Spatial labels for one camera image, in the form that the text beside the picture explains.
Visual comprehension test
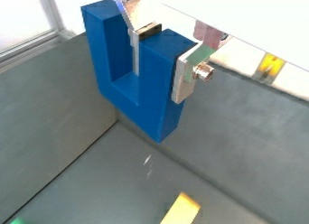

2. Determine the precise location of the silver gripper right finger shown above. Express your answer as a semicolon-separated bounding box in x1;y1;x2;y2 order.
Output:
171;21;228;104

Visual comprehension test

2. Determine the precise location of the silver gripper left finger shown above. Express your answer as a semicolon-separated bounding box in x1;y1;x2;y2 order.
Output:
115;0;162;74

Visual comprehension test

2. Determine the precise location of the blue U-shaped block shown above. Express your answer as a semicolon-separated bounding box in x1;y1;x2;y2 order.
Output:
80;0;192;143

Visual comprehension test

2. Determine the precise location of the yellow long bar block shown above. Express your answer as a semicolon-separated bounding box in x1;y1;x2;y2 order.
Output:
159;192;200;224

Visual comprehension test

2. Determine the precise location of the green arch-shaped block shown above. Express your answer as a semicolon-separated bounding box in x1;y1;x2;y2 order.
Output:
9;218;25;224

